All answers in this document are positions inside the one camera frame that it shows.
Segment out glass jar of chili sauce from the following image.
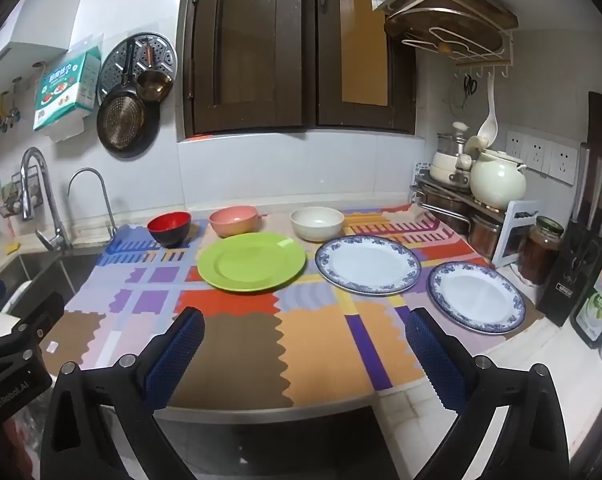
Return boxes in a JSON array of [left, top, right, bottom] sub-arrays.
[[518, 216, 564, 286]]

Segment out black kitchen shears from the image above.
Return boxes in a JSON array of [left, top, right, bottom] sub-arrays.
[[566, 237, 599, 273]]

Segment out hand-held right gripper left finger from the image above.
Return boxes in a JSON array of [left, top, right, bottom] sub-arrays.
[[40, 305, 207, 480]]

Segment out wire sink caddy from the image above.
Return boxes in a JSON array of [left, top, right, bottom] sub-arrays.
[[0, 172, 39, 218]]

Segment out black frying pan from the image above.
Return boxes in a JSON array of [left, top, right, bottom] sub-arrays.
[[97, 40, 161, 159]]

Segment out pink bowl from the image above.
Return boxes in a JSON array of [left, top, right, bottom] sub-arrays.
[[209, 205, 268, 238]]

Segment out colourful patterned mat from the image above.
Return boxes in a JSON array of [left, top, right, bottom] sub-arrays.
[[63, 205, 507, 408]]

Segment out steel handled knife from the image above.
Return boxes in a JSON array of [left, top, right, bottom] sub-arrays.
[[574, 142, 593, 223], [590, 157, 602, 236]]

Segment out white pot with lid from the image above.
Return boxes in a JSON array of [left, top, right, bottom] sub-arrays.
[[429, 121, 474, 188]]

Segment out thin gooseneck faucet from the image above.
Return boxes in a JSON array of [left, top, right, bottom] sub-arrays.
[[67, 167, 119, 238]]

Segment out steel sink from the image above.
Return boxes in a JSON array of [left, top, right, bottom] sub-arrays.
[[0, 250, 102, 311]]

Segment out steel canister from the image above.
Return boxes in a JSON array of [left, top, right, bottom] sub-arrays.
[[468, 212, 504, 261]]

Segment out green plate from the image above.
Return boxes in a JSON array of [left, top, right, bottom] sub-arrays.
[[197, 232, 307, 292]]

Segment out wall hook rail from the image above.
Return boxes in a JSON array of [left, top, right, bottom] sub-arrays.
[[0, 60, 49, 133]]

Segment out round metal steamer tray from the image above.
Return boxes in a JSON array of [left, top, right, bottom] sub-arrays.
[[97, 32, 178, 107]]

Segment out red bowl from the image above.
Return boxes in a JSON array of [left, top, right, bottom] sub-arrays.
[[147, 211, 192, 248]]

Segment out teal and white box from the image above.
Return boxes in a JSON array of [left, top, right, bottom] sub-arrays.
[[32, 34, 104, 143]]

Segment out black knife block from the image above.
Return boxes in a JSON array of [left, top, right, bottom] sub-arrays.
[[535, 217, 602, 328]]

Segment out cream bowl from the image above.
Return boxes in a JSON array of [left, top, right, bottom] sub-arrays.
[[290, 206, 345, 242]]

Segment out chrome kitchen faucet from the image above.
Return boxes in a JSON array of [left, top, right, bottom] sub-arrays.
[[20, 146, 74, 253]]

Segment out small brass saucepan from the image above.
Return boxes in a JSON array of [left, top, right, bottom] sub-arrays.
[[136, 44, 175, 103]]

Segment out white wall outlet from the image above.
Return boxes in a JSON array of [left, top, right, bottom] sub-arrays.
[[548, 141, 580, 186], [504, 130, 526, 163], [525, 136, 551, 171]]

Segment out dish soap bottle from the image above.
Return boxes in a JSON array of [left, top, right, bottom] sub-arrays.
[[570, 242, 602, 351]]

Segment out steel pot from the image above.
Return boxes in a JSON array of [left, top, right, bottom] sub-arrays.
[[416, 187, 474, 231]]

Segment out blue floral rim plate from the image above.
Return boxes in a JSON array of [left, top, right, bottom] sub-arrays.
[[315, 235, 422, 296], [427, 261, 527, 335]]

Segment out cream ceramic kettle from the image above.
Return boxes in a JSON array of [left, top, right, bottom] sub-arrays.
[[464, 135, 528, 211]]

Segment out dark wall cabinet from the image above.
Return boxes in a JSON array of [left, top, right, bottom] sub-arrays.
[[181, 0, 417, 138]]

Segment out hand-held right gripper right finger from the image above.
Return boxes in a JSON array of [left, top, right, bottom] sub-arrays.
[[405, 306, 572, 480]]

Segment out white ladle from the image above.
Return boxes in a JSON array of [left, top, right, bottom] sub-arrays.
[[476, 72, 499, 143]]

